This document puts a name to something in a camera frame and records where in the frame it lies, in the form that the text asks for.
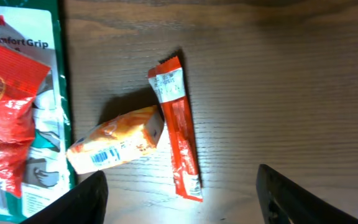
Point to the green 3M glove package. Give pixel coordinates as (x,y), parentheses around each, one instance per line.
(33,27)

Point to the orange box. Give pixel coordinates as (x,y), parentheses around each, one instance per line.
(118,141)

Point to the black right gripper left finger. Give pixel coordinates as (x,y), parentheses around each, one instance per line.
(85,204)

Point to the red Nescafe packet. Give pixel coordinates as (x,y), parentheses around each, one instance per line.
(168,82)

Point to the red Hacks candy bag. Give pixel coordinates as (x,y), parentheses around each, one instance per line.
(20,78)

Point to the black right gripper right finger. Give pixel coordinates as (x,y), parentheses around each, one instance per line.
(283,201)

